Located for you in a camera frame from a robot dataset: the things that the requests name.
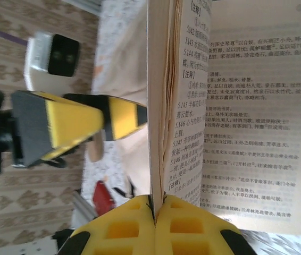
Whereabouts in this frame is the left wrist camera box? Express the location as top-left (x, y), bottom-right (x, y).
top-left (24, 31), bottom-right (81, 91)

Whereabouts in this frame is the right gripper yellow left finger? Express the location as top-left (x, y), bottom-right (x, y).
top-left (57, 195), bottom-right (156, 255)

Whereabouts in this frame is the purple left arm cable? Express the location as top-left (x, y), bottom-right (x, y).
top-left (0, 23), bottom-right (30, 47)

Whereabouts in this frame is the red case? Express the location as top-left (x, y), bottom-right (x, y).
top-left (91, 180), bottom-right (114, 216)

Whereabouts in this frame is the brown cardboard tube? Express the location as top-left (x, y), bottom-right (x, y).
top-left (88, 130), bottom-right (105, 163)

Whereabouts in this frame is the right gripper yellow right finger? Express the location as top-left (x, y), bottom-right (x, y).
top-left (154, 195), bottom-right (257, 255)

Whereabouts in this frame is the dark blue book yellow label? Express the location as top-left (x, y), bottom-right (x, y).
top-left (147, 0), bottom-right (301, 237)

